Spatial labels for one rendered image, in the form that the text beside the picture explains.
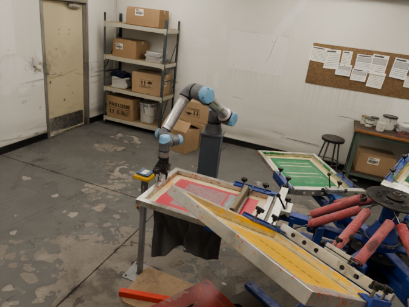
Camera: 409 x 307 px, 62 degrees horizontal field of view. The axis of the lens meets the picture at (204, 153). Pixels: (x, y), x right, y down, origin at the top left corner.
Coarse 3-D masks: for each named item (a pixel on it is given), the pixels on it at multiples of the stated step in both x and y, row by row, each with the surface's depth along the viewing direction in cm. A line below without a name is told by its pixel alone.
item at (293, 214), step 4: (292, 212) 213; (280, 216) 212; (292, 216) 209; (296, 216) 209; (300, 216) 209; (304, 216) 210; (308, 216) 210; (284, 220) 212; (288, 220) 210; (296, 220) 209; (300, 220) 208; (304, 220) 207; (308, 220) 206; (296, 224) 209; (300, 224) 209; (304, 224) 208
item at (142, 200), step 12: (168, 180) 249; (204, 180) 257; (216, 180) 254; (144, 192) 225; (252, 192) 246; (144, 204) 215; (156, 204) 213; (180, 216) 207; (192, 216) 205; (264, 216) 214
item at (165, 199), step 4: (160, 196) 230; (164, 196) 230; (168, 196) 231; (156, 200) 224; (160, 200) 224; (164, 200) 225; (168, 200) 226; (172, 200) 226; (164, 204) 221; (168, 204) 221; (172, 204) 222; (176, 204) 222; (180, 208) 218; (184, 208) 219; (188, 212) 215; (240, 212) 223
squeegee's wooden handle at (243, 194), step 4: (244, 188) 231; (248, 188) 236; (240, 192) 225; (244, 192) 226; (240, 196) 220; (244, 196) 227; (236, 200) 215; (240, 200) 218; (232, 204) 210; (236, 204) 210; (240, 204) 222; (232, 208) 205; (236, 208) 211; (236, 212) 214
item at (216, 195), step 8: (176, 184) 248; (184, 184) 250; (192, 184) 251; (200, 184) 253; (192, 192) 239; (200, 192) 241; (208, 192) 242; (216, 192) 243; (224, 192) 245; (216, 200) 233; (224, 200) 234; (248, 200) 238; (256, 200) 239; (248, 208) 228
